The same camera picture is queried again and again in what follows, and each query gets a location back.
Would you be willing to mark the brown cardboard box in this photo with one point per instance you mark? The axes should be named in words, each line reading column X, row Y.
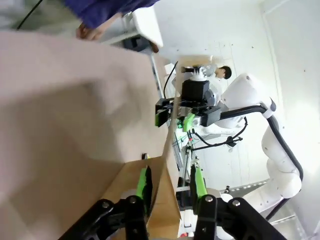
column 163, row 200

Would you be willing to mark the person's left hand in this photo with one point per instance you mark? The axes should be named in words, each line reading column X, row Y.
column 91, row 31

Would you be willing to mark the person with black hair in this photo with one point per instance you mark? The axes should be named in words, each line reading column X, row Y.
column 222, row 73

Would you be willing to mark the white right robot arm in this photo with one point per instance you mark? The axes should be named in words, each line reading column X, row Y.
column 250, row 90

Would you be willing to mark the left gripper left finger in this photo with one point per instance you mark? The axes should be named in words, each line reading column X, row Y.
column 135, row 212

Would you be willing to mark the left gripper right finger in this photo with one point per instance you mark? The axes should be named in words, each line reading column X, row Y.
column 215, row 220

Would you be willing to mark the person in navy jacket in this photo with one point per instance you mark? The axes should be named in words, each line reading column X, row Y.
column 105, row 10

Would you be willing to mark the aluminium frame stand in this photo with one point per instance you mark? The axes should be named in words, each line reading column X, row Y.
column 186, row 160

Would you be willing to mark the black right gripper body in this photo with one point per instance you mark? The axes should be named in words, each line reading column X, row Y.
column 196, row 90

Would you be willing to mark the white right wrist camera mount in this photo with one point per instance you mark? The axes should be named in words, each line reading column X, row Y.
column 196, row 72

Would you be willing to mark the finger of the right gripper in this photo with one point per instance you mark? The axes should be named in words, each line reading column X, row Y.
column 207, row 115
column 162, row 112

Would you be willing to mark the white tray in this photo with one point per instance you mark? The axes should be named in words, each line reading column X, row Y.
column 147, row 25

